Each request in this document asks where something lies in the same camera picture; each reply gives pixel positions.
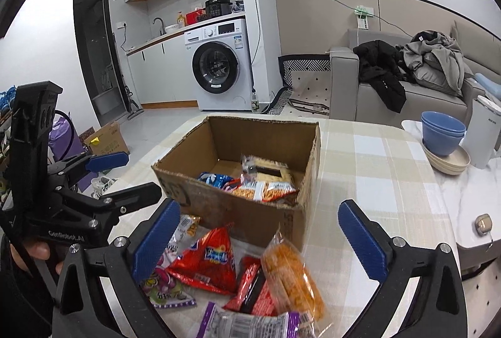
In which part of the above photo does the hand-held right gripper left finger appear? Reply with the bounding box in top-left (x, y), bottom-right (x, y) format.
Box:
top-left (52, 199), bottom-right (183, 338)

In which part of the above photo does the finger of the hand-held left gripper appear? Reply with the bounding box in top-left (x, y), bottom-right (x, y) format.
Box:
top-left (49, 151), bottom-right (131, 186)
top-left (59, 182), bottom-right (163, 225)

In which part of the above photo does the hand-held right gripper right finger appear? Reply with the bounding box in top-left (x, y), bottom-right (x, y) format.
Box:
top-left (338, 199), bottom-right (468, 338)

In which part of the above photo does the small white snack packet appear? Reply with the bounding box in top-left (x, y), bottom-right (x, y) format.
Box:
top-left (172, 213), bottom-right (201, 241)

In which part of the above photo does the purple candy packet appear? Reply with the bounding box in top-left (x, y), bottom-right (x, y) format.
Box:
top-left (140, 244), bottom-right (197, 310)

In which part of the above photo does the red crisp packet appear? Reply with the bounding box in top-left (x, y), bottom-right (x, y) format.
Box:
top-left (164, 226), bottom-right (239, 295)

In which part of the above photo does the blue snack packet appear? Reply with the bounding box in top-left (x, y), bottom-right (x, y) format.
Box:
top-left (196, 172), bottom-right (243, 192)

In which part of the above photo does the clear orange bread packet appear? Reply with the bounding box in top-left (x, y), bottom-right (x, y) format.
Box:
top-left (260, 230), bottom-right (327, 323)

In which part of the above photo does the brown cardboard box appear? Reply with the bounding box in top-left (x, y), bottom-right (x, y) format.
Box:
top-left (151, 115), bottom-right (322, 250)

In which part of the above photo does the red packet with black stripe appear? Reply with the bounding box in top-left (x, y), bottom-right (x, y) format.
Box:
top-left (223, 255), bottom-right (280, 317)

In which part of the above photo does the clear cracker packet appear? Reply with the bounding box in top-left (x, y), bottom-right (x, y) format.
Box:
top-left (240, 154), bottom-right (296, 186)

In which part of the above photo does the purple-edged white snack packet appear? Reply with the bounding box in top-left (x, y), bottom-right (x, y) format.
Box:
top-left (196, 301), bottom-right (318, 338)

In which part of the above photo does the person's left forearm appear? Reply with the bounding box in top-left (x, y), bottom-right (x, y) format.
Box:
top-left (0, 236), bottom-right (55, 338)

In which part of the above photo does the person's left hand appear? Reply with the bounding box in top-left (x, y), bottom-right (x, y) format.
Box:
top-left (10, 239), bottom-right (66, 276)

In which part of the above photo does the printed cardboard box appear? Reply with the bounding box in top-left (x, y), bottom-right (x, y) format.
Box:
top-left (78, 121), bottom-right (131, 156)

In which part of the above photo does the pair of white sneakers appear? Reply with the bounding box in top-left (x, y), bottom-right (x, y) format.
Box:
top-left (92, 177), bottom-right (118, 200)

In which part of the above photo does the purple bag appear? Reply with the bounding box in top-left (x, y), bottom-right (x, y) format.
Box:
top-left (48, 117), bottom-right (85, 162)

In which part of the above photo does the pair of blue shoes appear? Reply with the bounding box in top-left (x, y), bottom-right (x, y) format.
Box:
top-left (0, 90), bottom-right (16, 115)

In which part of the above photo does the stick vacuum cleaner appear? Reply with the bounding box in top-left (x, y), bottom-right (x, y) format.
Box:
top-left (111, 33), bottom-right (145, 121)

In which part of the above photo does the white kitchen base cabinet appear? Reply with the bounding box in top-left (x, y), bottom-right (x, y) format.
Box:
top-left (126, 35), bottom-right (198, 108)

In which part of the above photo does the beige plate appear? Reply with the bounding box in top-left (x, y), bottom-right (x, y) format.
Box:
top-left (422, 140), bottom-right (471, 168)
top-left (425, 160), bottom-right (470, 176)

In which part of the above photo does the dark glass door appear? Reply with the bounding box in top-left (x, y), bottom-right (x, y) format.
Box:
top-left (74, 0), bottom-right (130, 125)

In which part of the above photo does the marble side table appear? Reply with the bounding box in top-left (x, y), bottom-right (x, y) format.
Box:
top-left (401, 119), bottom-right (501, 280)

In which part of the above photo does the small round metal object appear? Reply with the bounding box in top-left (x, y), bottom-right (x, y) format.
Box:
top-left (474, 213), bottom-right (496, 245)

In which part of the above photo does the blue bowl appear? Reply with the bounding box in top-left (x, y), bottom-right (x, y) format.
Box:
top-left (423, 129), bottom-right (466, 156)
top-left (421, 111), bottom-right (467, 135)

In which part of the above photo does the white washing machine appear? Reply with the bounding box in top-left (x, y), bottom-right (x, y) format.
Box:
top-left (184, 18), bottom-right (254, 112)

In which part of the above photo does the grey sofa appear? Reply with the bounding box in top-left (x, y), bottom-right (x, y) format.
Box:
top-left (329, 20), bottom-right (501, 127)

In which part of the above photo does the white electric kettle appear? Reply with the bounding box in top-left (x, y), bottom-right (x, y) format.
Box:
top-left (462, 95), bottom-right (501, 168)

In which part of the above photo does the black jacket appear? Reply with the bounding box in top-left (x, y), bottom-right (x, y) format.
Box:
top-left (352, 40), bottom-right (408, 114)

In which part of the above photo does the red box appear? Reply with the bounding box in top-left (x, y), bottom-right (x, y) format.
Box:
top-left (185, 9), bottom-right (207, 25)

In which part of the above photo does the black pressure cooker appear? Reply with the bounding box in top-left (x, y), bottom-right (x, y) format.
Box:
top-left (204, 0), bottom-right (232, 18)

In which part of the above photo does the grey jacket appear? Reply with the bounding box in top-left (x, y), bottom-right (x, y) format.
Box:
top-left (402, 30), bottom-right (476, 98)

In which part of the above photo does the light blue pillow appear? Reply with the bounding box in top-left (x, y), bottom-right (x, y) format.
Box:
top-left (473, 73), bottom-right (501, 100)

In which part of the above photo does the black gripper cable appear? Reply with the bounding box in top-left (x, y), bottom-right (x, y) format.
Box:
top-left (53, 109), bottom-right (83, 161)

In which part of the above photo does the wall socket with green plug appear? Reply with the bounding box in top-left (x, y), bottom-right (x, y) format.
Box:
top-left (353, 5), bottom-right (374, 29)

